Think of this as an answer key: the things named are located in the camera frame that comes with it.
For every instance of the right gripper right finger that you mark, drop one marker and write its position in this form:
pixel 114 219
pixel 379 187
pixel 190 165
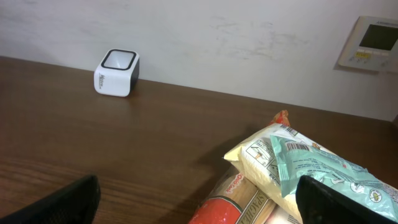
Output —
pixel 320 204

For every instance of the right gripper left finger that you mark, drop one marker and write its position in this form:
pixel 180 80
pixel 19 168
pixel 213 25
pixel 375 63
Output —
pixel 74 203

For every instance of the teal wipes pack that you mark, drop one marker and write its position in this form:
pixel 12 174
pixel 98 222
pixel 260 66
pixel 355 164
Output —
pixel 296 159

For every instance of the yellow snack bag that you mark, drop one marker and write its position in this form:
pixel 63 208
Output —
pixel 254 158

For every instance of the orange spaghetti pack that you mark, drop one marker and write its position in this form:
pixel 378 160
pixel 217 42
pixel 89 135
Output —
pixel 234 199

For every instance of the white tube with tan cap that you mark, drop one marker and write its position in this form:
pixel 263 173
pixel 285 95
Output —
pixel 280 216

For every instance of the white barcode scanner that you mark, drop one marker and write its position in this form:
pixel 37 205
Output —
pixel 117 73

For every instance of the wall control panel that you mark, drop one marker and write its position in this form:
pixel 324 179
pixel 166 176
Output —
pixel 371 45

